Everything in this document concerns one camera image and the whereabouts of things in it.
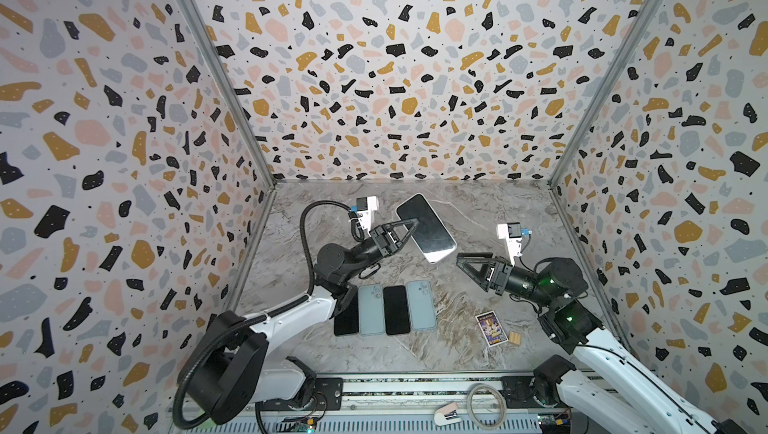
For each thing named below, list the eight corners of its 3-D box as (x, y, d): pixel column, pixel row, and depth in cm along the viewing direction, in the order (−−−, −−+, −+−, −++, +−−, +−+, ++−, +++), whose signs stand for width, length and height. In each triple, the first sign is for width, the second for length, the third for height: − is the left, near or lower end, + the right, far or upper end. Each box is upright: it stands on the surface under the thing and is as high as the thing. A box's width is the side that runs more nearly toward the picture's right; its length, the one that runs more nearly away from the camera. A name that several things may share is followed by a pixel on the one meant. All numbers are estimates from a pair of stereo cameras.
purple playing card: (489, 347, 83) (491, 345, 82) (475, 318, 89) (477, 315, 87) (506, 341, 85) (508, 339, 83) (492, 313, 90) (493, 310, 88)
